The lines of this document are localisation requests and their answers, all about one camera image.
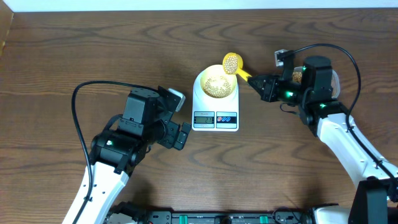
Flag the yellow measuring scoop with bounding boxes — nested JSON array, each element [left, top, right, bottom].
[[222, 52, 252, 82]]

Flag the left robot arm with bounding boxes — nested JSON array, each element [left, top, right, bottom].
[[63, 87, 191, 223]]

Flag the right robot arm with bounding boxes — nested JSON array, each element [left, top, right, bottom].
[[248, 56, 397, 223]]

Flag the white digital kitchen scale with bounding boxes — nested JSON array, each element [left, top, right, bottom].
[[192, 71, 239, 132]]

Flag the pale yellow bowl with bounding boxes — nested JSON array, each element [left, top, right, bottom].
[[200, 65, 237, 96]]

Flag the soybeans in bowl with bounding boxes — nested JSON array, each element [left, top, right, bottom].
[[203, 76, 233, 98]]

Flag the pile of soybeans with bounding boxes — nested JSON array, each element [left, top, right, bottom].
[[292, 72, 302, 83]]

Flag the clear plastic container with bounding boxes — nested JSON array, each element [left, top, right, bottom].
[[294, 67, 340, 99]]

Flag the right black cable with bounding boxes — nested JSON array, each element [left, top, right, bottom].
[[279, 43, 398, 187]]

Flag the black cable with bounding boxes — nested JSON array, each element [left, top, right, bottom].
[[279, 43, 398, 187], [71, 80, 159, 224]]

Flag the left black cable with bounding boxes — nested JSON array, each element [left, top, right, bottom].
[[71, 80, 159, 224]]

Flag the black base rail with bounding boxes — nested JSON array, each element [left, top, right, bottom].
[[102, 202, 315, 224]]

